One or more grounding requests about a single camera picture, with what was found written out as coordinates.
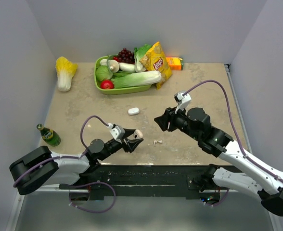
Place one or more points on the green plastic basket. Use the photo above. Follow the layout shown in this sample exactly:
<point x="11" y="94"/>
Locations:
<point x="116" y="91"/>

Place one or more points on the beige earbud case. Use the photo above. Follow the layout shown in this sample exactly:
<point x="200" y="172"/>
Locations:
<point x="137" y="134"/>

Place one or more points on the green glass bottle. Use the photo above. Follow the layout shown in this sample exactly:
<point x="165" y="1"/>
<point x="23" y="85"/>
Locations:
<point x="50" y="136"/>

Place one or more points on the round green cabbage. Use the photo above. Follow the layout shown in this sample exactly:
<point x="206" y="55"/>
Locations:
<point x="103" y="73"/>

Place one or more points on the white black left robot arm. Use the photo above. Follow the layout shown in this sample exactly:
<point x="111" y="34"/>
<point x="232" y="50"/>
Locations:
<point x="44" y="167"/>

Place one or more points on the white radish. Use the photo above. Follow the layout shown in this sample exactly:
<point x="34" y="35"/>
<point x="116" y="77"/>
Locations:
<point x="130" y="68"/>

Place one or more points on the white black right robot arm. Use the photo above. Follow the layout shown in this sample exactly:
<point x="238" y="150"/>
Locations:
<point x="257" y="178"/>

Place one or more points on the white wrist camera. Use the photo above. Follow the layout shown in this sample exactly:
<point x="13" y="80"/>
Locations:
<point x="116" y="131"/>
<point x="183" y="100"/>

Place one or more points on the dark red grapes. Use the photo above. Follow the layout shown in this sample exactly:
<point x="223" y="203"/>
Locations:
<point x="125" y="56"/>

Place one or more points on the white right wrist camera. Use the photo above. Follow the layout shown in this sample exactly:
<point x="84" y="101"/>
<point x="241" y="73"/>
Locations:
<point x="183" y="100"/>

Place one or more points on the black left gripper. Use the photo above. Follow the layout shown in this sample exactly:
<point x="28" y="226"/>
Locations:
<point x="132" y="144"/>

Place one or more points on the green leafy lettuce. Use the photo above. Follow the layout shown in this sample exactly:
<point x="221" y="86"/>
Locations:
<point x="138" y="54"/>

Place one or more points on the beige mushroom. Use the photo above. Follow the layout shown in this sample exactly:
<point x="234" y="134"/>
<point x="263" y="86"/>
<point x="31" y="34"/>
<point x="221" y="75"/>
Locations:
<point x="112" y="64"/>

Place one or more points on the long green white cabbage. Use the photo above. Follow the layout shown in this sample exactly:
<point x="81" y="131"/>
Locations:
<point x="137" y="79"/>

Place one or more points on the yellow napa cabbage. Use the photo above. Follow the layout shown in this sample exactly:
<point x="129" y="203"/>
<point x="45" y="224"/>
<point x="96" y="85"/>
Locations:
<point x="65" y="70"/>

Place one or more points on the white earbud charging case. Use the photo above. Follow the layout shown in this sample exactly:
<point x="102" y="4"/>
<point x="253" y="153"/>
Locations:
<point x="133" y="111"/>

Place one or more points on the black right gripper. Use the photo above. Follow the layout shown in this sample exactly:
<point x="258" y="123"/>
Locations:
<point x="169" y="116"/>

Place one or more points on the yellow Lays chip bag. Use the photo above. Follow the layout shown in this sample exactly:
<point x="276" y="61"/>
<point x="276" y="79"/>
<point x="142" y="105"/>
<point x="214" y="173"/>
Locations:
<point x="155" y="60"/>

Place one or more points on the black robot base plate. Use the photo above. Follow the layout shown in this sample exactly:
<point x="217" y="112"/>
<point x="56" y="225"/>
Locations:
<point x="146" y="181"/>

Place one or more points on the aluminium frame rail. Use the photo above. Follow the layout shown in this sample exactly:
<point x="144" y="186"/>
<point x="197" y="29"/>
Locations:
<point x="227" y="69"/>

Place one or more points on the red apple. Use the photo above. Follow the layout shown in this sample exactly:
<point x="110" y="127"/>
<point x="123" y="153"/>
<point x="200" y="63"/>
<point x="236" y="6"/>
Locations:
<point x="106" y="84"/>

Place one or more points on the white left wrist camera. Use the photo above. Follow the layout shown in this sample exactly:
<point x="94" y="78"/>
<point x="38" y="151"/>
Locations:
<point x="116" y="131"/>

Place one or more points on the orange juice carton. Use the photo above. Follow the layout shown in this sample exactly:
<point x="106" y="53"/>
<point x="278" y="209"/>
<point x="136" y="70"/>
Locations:
<point x="175" y="63"/>

